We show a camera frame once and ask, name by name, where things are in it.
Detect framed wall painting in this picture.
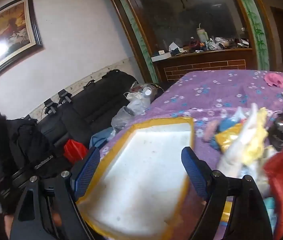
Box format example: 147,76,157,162
0,0,43,91

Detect red snack packet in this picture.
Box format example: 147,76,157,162
263,150,283,240

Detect white flat box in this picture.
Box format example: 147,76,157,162
151,52,172,62

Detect clear plastic bag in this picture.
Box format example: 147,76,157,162
111,106,136,133

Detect purple floral bed sheet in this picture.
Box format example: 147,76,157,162
99,70,283,240

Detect blue soft pad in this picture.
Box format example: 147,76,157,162
217,118,240,133

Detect white blue printed packet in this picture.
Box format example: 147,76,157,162
218,104,262,178

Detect pale pink soft pouch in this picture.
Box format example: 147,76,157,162
204,121,220,142

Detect bamboo print wooden frame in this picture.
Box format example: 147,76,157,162
99,0,272,85

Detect blue cloth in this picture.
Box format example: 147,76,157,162
89,127,116,149

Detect black device with cables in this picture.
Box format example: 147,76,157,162
267,108,283,152

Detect red bag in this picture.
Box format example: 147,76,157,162
63,139,89,164

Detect pile of counter clutter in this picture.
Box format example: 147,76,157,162
184,36,251,53

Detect yellow cracker packet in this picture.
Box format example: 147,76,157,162
215,126,244,153

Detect black sofa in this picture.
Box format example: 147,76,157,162
38,69,167,151

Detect white foam box yellow tape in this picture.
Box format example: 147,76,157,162
76,117,195,240

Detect pink cloth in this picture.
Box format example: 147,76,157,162
264,72,283,88

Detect yellow fluffy cloth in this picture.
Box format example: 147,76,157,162
242,107,270,166

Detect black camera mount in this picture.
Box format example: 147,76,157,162
57,89,73,106
43,99,57,116

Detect dark glass panel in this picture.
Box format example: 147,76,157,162
116,0,252,53

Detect white plastic bag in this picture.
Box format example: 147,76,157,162
124,82,162,113

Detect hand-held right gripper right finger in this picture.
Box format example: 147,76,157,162
181,147,274,240

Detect white bottle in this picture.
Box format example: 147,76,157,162
196,23,209,43

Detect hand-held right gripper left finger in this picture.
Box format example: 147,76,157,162
9,147,101,240

